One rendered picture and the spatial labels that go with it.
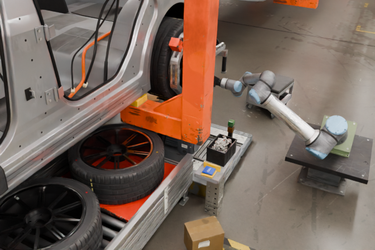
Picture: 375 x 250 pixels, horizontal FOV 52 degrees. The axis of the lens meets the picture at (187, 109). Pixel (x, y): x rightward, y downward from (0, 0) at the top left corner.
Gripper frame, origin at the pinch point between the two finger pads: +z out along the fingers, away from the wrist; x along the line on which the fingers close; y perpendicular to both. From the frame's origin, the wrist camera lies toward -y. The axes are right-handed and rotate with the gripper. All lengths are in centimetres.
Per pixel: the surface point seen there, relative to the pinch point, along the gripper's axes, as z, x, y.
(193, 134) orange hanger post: -33, -60, -55
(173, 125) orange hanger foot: -17, -58, -56
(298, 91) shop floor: -64, 60, 150
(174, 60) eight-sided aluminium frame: 0, -11, -57
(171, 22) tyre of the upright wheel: 16, 20, -55
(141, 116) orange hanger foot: 10, -58, -56
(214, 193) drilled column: -54, -92, -31
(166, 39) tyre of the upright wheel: 10, 1, -63
